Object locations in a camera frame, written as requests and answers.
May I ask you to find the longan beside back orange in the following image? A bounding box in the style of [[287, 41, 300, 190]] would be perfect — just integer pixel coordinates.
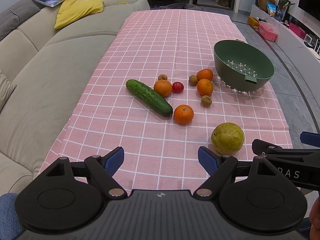
[[189, 75, 198, 86]]

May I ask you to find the green colander bowl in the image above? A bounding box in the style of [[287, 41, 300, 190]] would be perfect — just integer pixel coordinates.
[[213, 40, 274, 92]]

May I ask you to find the blue snack bag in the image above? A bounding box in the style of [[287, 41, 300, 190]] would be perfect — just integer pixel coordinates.
[[266, 1, 276, 17]]

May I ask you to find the orange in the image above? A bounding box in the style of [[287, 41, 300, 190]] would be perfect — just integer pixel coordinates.
[[174, 105, 194, 125], [196, 68, 214, 81], [197, 79, 213, 96], [153, 80, 172, 98]]

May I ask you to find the blue jeans knee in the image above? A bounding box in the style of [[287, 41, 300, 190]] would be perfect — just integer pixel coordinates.
[[0, 193, 23, 240]]

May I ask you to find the orange box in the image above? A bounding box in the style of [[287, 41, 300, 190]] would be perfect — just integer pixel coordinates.
[[247, 16, 259, 29]]

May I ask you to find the green cucumber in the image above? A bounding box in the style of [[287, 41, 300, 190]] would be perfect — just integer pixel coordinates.
[[126, 79, 173, 118]]

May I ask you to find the pink storage box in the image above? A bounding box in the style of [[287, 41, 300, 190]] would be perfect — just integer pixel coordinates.
[[258, 22, 278, 42]]

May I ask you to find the grey knitted blanket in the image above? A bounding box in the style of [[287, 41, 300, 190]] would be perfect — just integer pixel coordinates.
[[0, 0, 40, 41]]

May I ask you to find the yellow-green pear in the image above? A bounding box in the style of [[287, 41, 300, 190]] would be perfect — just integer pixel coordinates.
[[211, 122, 245, 155]]

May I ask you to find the red cherry tomato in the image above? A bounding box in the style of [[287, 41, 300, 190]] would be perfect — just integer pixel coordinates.
[[172, 82, 184, 93]]

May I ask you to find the longan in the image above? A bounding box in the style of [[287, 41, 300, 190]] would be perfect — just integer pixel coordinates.
[[189, 75, 198, 86], [158, 74, 168, 80], [201, 95, 212, 107]]

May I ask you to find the magenta tissue box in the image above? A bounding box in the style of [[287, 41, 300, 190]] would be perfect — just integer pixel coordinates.
[[289, 23, 306, 39]]

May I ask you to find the green potted plant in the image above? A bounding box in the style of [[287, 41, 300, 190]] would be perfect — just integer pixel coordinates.
[[274, 0, 295, 22]]

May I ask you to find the grey tv bench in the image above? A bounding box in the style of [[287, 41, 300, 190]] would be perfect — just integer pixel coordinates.
[[251, 4, 319, 87]]

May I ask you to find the person's right hand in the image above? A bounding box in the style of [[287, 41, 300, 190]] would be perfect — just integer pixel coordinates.
[[309, 198, 320, 240]]

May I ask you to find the beige sofa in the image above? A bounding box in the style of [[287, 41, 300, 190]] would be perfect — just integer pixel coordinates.
[[1, 0, 150, 194]]

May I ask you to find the yellow cushion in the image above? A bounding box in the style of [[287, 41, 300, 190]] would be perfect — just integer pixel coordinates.
[[54, 0, 104, 30]]

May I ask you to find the pink checkered tablecloth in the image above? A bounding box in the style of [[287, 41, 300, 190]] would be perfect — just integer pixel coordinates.
[[37, 9, 294, 196]]

